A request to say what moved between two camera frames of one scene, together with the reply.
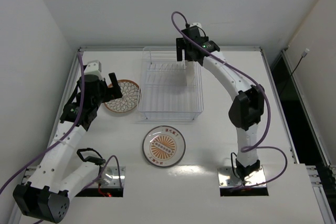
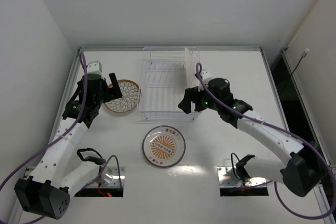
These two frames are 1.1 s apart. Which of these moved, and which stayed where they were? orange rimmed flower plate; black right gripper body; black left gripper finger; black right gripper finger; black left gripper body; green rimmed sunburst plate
Moved: black right gripper body; black right gripper finger
Stayed: black left gripper body; black left gripper finger; green rimmed sunburst plate; orange rimmed flower plate
